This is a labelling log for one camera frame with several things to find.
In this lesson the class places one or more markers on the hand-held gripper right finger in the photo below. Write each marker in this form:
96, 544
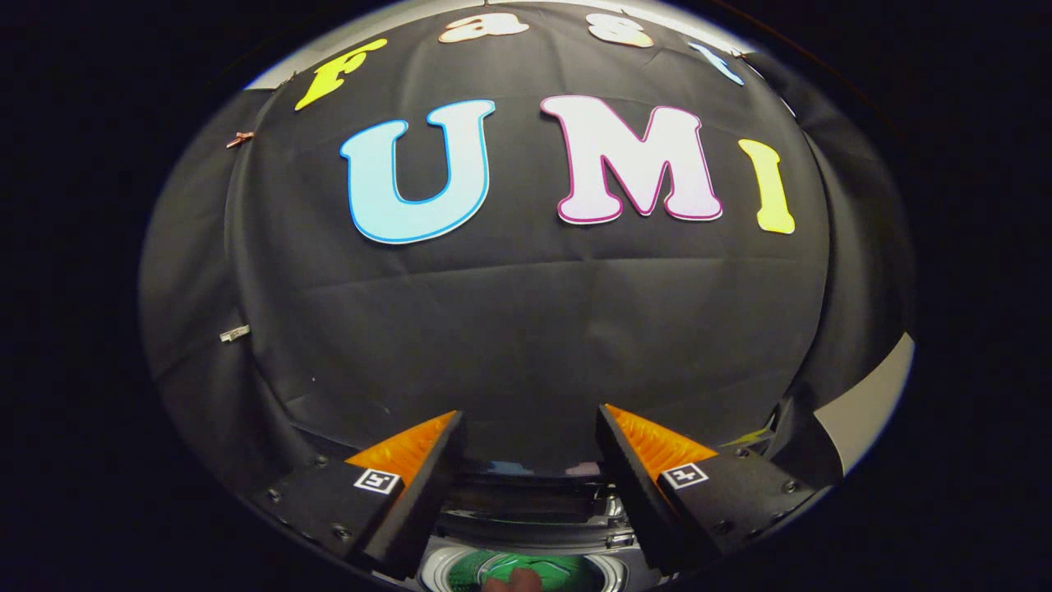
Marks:
637, 493

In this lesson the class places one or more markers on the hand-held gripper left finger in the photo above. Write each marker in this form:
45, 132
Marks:
423, 493

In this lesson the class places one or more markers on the dark grey washing machine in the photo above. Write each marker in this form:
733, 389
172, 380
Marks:
625, 567

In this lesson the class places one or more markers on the green polo shirt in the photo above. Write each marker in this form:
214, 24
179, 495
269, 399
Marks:
567, 567

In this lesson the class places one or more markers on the silver clip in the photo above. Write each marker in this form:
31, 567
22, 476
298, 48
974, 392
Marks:
234, 333

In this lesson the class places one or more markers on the grey cabinet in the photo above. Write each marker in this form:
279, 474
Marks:
871, 403

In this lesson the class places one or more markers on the copper clip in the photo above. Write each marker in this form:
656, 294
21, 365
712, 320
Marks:
240, 139

